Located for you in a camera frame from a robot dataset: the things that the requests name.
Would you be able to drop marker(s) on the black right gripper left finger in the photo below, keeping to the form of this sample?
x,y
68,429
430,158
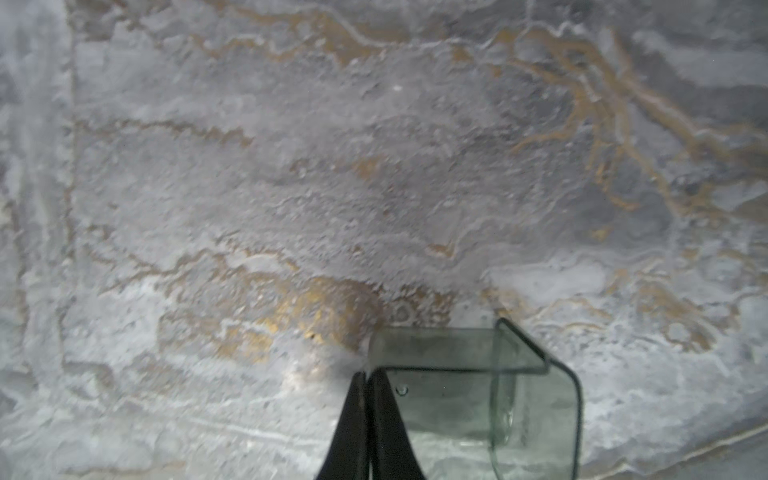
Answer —
x,y
348,456

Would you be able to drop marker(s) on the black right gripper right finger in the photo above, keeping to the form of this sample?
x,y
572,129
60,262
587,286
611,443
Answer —
x,y
390,451

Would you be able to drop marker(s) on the green transparent tray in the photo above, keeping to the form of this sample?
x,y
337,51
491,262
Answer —
x,y
482,403

